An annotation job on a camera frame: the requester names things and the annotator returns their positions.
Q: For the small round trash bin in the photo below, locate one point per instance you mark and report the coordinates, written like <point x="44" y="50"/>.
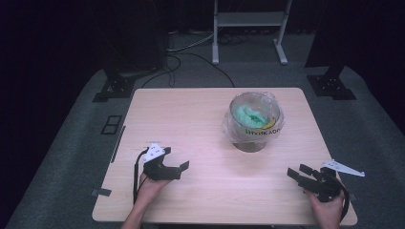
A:
<point x="251" y="146"/>

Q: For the black stand base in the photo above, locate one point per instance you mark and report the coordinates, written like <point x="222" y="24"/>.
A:
<point x="115" y="87"/>
<point x="331" y="86"/>

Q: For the black floor socket frame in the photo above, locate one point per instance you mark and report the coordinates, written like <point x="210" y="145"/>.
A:
<point x="111" y="124"/>

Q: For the crumpled green paper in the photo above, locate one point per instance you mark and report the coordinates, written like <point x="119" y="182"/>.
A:
<point x="249" y="116"/>

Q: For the yellow scrap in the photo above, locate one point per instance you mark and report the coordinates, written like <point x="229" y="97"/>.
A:
<point x="270" y="123"/>

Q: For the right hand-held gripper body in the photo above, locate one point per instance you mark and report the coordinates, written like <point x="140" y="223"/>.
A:
<point x="326" y="186"/>

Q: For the person's left hand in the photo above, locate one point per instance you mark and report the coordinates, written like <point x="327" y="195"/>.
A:
<point x="150" y="190"/>

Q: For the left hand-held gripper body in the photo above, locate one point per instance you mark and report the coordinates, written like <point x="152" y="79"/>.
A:
<point x="156" y="170"/>

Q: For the person's right hand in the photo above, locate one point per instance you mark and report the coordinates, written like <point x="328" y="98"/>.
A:
<point x="328" y="210"/>

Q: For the plastic-lined bin with green item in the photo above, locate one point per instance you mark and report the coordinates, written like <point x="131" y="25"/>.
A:
<point x="237" y="129"/>

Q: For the grey tape piece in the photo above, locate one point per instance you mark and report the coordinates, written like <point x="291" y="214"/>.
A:
<point x="102" y="192"/>

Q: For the white metal stand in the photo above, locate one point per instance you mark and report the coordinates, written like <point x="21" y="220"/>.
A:
<point x="251" y="19"/>

